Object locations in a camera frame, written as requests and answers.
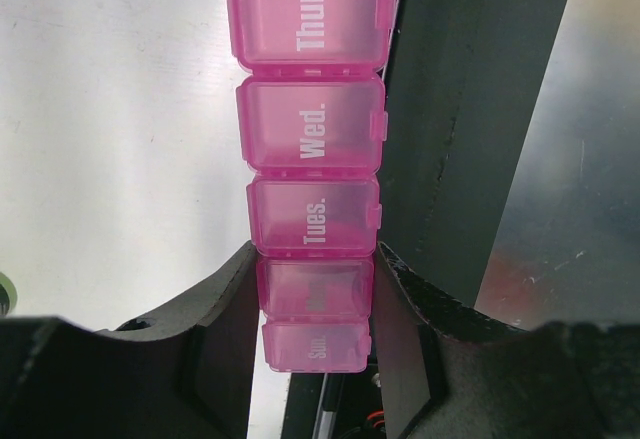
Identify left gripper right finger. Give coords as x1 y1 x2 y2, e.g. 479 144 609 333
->
372 244 639 438

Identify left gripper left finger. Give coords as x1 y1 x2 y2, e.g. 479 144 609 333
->
1 244 258 438

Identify pink weekly pill organizer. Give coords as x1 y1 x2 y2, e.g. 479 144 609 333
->
227 0 395 373

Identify green lidded pill bottle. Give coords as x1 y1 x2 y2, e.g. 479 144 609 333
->
0 273 18 317

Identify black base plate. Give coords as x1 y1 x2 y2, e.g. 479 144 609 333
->
282 0 567 438

